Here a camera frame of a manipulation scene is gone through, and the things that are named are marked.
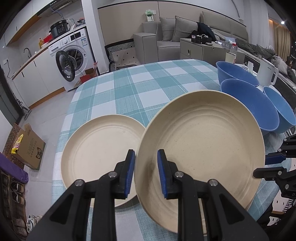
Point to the red open cardboard box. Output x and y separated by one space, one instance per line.
89 74

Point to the clear plastic bottle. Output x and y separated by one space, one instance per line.
233 51

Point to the beige plate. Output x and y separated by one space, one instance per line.
209 135
97 146

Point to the cream tumbler cup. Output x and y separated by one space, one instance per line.
230 57

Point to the grey sofa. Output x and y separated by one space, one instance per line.
160 41

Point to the grey drawer cabinet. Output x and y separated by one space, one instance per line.
210 54

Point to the black pressure cooker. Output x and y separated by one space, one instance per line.
59 28

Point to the black range hood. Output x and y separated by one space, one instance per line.
56 5

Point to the white electric kettle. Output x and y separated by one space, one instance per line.
267 73

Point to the cardboard box on floor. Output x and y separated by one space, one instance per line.
28 147

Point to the large blue bowl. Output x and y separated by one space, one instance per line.
256 101

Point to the purple yoga mat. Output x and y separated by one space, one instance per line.
13 170

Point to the black box on cabinet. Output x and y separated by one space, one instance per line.
201 39

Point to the white kitchen base cabinets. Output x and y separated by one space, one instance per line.
39 79

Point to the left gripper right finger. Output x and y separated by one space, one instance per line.
206 210

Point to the teal checked tablecloth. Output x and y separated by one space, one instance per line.
140 92

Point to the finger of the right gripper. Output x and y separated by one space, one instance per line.
268 174
274 158

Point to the light blue bowl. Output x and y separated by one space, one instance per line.
285 112

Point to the white washing machine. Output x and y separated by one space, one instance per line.
73 57

